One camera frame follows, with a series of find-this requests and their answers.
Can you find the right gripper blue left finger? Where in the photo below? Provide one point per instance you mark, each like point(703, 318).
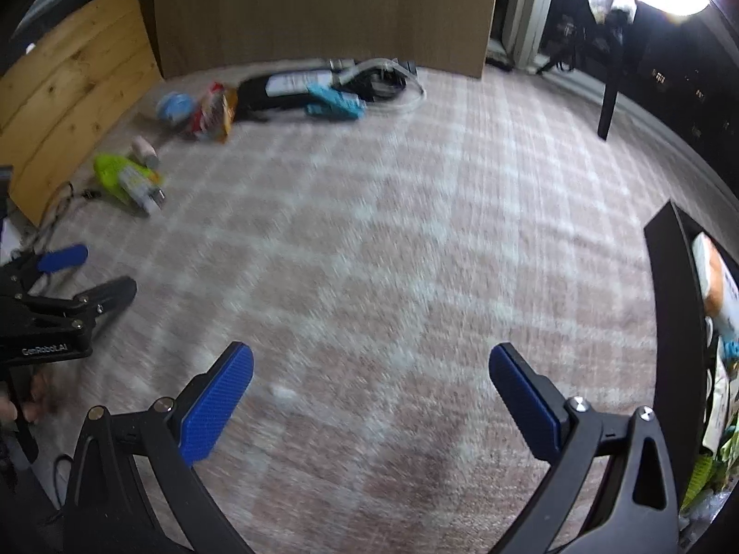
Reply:
point(209, 400)

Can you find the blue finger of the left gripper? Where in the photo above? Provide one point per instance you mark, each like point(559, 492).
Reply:
point(61, 259)
point(108, 298)

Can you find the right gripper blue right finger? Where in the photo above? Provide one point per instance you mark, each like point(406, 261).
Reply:
point(531, 399)

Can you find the lime green tube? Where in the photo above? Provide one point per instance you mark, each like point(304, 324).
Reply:
point(132, 184)

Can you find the white blue cap bottle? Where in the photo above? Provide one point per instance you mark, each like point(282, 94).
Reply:
point(175, 108)

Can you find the black snack pouch white label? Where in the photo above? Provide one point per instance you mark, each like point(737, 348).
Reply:
point(262, 95)

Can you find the light blue metal bracket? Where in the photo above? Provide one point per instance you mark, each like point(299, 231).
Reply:
point(331, 104)

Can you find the silver grey tube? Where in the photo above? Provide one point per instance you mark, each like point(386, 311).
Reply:
point(340, 65)

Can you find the person left hand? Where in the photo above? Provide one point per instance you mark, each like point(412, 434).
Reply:
point(38, 403)

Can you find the small pink tube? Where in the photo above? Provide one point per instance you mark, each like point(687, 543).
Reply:
point(145, 153)

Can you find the pine wood board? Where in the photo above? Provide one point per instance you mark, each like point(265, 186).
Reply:
point(60, 100)

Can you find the red yellow snack bag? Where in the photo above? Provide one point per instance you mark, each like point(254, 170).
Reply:
point(213, 118)

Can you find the black storage bin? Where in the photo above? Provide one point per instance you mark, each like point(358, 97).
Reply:
point(687, 341)

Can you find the black power strip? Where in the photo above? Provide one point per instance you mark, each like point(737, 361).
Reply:
point(501, 61)

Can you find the black tripod stand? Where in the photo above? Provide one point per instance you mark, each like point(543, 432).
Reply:
point(598, 31)

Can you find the light wood cabinet panel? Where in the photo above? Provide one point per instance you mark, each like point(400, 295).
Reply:
point(447, 35)

